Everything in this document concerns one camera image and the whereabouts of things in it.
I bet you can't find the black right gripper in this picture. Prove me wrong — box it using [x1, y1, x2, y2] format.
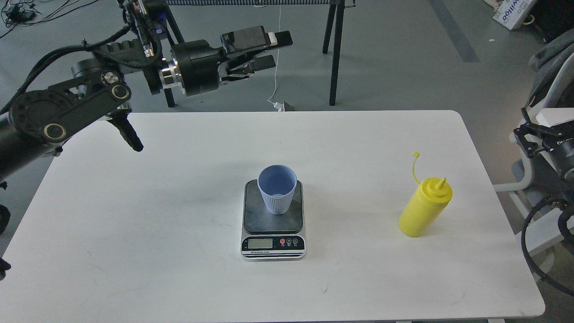
[514, 107, 574, 183]

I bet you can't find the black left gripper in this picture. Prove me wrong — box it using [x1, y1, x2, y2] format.
[173, 25, 293, 96]

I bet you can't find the blue ribbed plastic cup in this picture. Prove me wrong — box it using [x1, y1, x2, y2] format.
[257, 164, 298, 215]

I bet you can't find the yellow squeeze bottle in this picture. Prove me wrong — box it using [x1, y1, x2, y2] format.
[398, 151, 453, 237]

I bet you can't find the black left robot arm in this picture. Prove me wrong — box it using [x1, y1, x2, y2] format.
[0, 0, 293, 189]

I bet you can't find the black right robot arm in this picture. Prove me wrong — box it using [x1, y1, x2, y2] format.
[513, 108, 574, 296]

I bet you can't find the digital kitchen scale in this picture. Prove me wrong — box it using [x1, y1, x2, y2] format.
[240, 179, 307, 261]

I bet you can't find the white office chair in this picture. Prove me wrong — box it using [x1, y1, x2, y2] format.
[494, 30, 573, 286]

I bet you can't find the white cardboard box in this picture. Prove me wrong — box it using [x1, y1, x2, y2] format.
[493, 0, 537, 31]

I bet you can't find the white hanging cable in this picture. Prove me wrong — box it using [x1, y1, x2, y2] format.
[267, 4, 285, 111]

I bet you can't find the black metal table frame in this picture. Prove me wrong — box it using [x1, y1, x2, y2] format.
[117, 0, 357, 108]

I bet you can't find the black cable bundle on floor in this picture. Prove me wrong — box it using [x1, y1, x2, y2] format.
[0, 0, 54, 28]

